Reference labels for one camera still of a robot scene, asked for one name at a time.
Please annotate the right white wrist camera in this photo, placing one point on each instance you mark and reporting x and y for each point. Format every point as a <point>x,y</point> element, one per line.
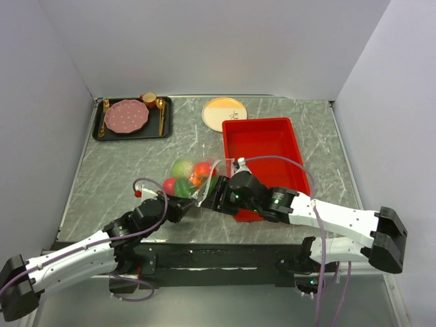
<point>239,166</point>

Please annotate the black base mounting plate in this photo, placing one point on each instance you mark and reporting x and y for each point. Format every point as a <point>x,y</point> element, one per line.
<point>196,264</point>

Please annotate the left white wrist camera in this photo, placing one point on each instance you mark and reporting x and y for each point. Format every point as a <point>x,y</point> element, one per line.
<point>144,193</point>

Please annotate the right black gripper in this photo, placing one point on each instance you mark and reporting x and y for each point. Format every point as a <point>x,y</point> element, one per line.
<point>212,200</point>

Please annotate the gold fork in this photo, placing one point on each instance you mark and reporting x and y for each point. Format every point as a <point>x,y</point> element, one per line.
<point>106,106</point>

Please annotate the red apple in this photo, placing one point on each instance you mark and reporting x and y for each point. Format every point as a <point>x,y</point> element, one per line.
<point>169,185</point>

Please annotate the black serving tray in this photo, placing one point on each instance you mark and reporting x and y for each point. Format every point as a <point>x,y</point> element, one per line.
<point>149,131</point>

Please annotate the red plastic bin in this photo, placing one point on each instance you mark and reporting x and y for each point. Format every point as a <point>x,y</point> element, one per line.
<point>271,151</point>

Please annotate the gold spoon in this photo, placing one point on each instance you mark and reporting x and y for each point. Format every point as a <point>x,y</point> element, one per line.
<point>161,105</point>

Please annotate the clear zip top bag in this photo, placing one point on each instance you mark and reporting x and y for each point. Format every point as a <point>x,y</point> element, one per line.
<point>220,167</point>

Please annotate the pink dotted plate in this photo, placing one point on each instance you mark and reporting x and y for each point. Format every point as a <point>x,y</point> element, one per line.
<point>127,116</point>

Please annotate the orange cup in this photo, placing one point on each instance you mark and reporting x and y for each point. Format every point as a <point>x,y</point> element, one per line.
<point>149,99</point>

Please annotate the red tomato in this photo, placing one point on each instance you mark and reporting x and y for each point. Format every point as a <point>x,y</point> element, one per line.
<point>202,169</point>

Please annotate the orange fruit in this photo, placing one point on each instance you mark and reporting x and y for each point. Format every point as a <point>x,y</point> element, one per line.
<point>196,181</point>

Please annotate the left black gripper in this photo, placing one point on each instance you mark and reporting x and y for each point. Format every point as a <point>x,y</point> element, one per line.
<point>178,207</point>

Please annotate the green lime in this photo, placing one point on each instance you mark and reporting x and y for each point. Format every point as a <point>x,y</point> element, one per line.
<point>212,184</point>

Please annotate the light green apple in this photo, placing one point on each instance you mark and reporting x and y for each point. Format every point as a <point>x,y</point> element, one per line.
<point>182,168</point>

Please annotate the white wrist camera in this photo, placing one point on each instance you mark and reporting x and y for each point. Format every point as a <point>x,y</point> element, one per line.
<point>144,193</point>
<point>239,166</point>

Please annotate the beige round plate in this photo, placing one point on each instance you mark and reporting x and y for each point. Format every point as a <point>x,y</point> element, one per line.
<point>221,109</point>

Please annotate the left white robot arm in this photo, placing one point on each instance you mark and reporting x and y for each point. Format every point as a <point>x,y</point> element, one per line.
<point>24,282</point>

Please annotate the green bell pepper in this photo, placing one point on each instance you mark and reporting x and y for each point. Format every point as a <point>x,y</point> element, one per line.
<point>183,188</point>

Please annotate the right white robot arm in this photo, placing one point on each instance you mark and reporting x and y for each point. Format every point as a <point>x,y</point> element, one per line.
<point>377,237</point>

